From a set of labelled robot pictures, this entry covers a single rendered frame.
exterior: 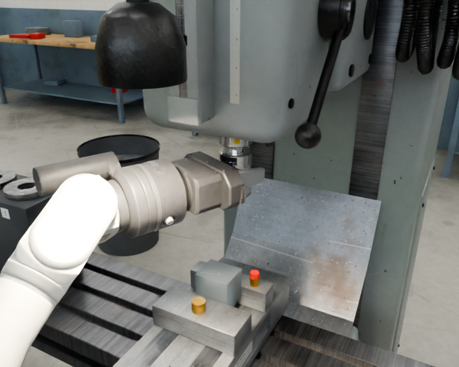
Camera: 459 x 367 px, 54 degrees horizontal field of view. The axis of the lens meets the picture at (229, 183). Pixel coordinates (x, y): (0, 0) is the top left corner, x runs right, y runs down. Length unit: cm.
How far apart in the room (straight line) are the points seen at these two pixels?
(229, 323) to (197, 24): 43
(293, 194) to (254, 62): 58
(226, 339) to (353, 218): 44
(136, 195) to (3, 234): 54
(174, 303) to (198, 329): 6
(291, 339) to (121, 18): 66
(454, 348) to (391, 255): 134
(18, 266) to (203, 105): 25
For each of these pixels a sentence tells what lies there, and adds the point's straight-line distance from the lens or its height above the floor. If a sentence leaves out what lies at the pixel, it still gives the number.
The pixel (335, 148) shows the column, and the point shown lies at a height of 116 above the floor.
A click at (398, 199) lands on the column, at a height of 108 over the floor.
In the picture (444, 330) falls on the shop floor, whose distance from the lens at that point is 243.
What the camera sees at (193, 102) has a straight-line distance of 50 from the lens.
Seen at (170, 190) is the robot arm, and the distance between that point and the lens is 55.
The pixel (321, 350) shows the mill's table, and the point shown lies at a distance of 85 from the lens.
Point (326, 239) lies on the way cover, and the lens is 102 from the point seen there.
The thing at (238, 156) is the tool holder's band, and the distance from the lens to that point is 62.
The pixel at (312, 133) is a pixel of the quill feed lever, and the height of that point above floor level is 133.
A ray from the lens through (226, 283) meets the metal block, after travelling 72.
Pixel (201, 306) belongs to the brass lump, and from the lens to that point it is 72.
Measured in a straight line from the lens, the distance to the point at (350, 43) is 68.
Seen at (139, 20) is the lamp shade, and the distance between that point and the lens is 35.
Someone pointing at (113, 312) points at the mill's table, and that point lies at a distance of 93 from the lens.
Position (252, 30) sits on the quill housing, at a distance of 49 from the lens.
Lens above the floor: 148
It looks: 24 degrees down
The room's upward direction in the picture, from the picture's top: straight up
